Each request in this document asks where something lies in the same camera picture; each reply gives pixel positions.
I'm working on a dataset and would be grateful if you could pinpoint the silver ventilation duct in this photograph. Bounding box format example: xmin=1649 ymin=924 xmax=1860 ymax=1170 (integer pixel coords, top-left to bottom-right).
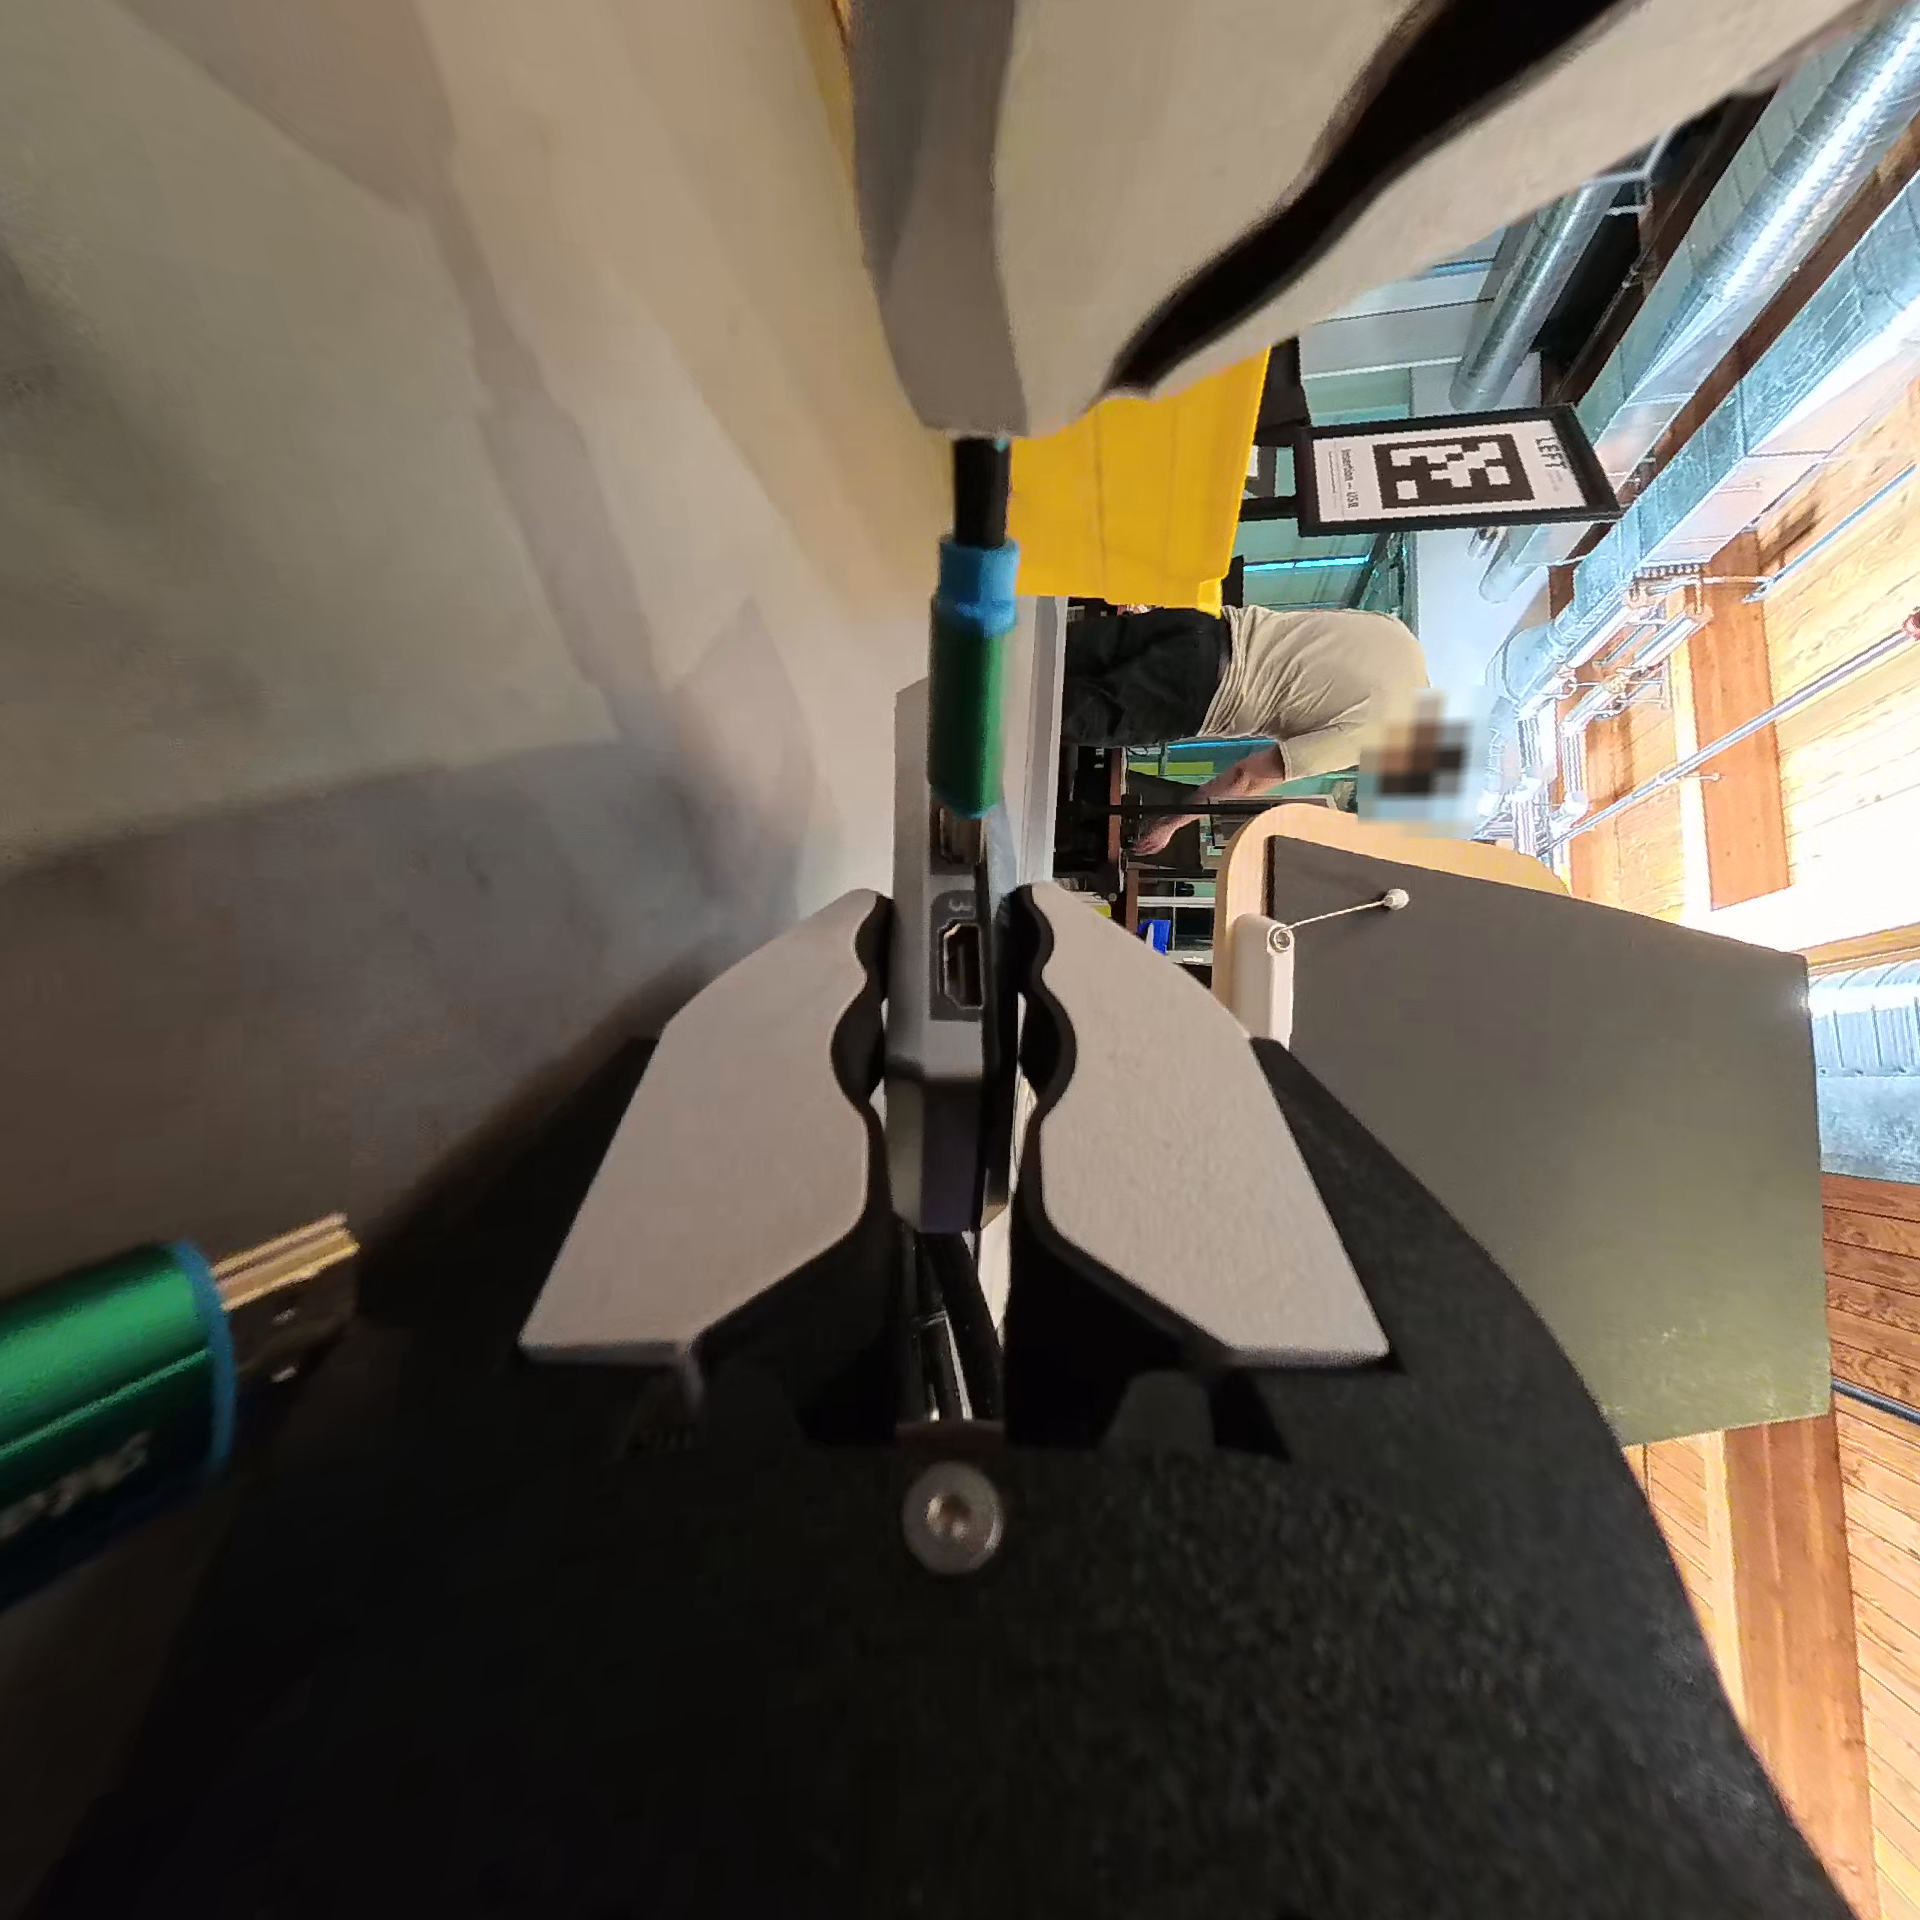
xmin=1449 ymin=0 xmax=1920 ymax=412

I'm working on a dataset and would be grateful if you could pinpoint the wood framed black board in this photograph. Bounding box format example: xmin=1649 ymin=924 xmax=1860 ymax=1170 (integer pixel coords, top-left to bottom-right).
xmin=1212 ymin=801 xmax=1834 ymax=1446

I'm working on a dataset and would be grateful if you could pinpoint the yellow storage bin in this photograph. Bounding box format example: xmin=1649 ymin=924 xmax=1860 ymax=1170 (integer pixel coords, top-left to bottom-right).
xmin=999 ymin=345 xmax=1271 ymax=614

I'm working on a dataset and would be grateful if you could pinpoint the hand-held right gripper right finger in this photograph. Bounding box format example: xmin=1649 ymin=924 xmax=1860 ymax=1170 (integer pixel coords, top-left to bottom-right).
xmin=999 ymin=879 xmax=1383 ymax=1446

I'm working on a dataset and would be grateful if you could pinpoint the white HDMI splitter adapter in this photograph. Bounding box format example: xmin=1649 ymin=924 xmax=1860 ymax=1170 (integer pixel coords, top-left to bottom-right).
xmin=877 ymin=597 xmax=1069 ymax=1428

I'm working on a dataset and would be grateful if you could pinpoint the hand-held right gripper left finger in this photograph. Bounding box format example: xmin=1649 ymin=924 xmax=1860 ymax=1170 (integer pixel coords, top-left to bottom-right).
xmin=514 ymin=883 xmax=901 ymax=1446

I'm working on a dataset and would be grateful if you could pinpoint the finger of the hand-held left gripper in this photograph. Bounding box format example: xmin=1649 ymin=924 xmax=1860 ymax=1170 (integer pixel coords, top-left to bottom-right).
xmin=1113 ymin=0 xmax=1920 ymax=406
xmin=844 ymin=0 xmax=1504 ymax=438

